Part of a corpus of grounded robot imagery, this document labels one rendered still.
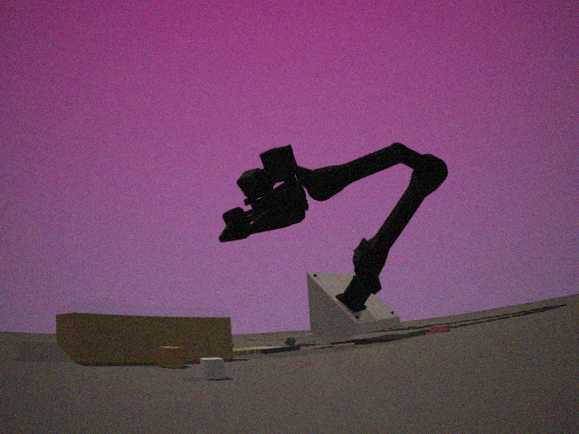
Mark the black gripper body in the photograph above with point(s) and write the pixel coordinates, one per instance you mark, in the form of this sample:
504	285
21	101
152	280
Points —
289	199

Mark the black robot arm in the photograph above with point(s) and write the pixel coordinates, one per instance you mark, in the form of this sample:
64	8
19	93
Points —
369	256

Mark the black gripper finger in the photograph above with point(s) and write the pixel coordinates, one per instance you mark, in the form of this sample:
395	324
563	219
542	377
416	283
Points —
233	230
273	217

